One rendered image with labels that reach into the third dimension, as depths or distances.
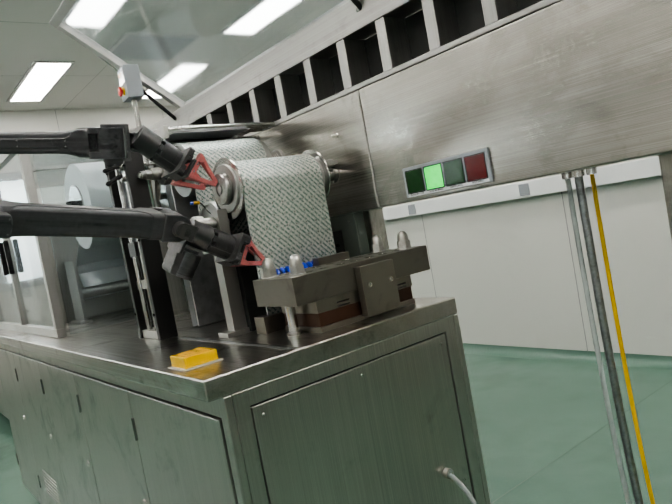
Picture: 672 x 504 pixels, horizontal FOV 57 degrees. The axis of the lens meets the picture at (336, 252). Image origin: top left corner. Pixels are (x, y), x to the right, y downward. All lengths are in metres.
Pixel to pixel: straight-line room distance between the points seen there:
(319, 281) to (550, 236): 2.88
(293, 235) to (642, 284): 2.66
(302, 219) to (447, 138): 0.41
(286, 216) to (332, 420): 0.51
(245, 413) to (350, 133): 0.79
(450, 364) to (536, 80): 0.66
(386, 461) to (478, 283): 3.18
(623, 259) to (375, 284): 2.63
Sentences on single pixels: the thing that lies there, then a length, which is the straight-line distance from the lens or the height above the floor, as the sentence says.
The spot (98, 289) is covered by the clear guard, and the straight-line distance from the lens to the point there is 2.38.
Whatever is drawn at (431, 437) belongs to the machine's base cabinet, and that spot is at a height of 0.61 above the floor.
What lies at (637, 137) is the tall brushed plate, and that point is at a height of 1.17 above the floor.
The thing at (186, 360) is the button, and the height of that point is 0.92.
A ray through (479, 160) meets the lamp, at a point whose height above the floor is 1.20.
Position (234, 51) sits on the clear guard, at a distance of 2.04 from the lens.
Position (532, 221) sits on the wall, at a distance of 4.10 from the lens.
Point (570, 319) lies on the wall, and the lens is 4.11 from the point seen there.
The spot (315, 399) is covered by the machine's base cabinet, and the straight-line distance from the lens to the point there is 1.23.
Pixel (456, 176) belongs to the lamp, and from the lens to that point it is 1.36.
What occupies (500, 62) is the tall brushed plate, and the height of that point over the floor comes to 1.37.
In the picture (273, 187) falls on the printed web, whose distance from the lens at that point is 1.49.
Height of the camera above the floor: 1.13
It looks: 3 degrees down
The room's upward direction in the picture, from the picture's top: 10 degrees counter-clockwise
